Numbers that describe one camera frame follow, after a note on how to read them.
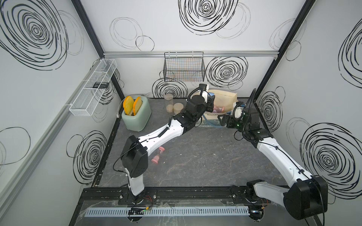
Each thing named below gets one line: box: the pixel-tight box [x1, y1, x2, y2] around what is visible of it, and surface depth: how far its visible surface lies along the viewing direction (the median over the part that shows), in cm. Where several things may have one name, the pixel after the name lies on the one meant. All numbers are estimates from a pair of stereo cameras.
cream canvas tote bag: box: [202, 89, 238, 121], surface depth 98 cm
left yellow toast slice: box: [123, 95, 134, 116], surface depth 91 cm
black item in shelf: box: [92, 81, 110, 89], surface depth 80 cm
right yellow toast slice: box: [132, 96, 142, 116], surface depth 91 cm
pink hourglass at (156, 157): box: [151, 145, 165, 164], surface depth 88 cm
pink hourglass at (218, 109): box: [212, 105, 225, 113], surface depth 101 cm
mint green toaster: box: [121, 95, 152, 132], surface depth 95 cm
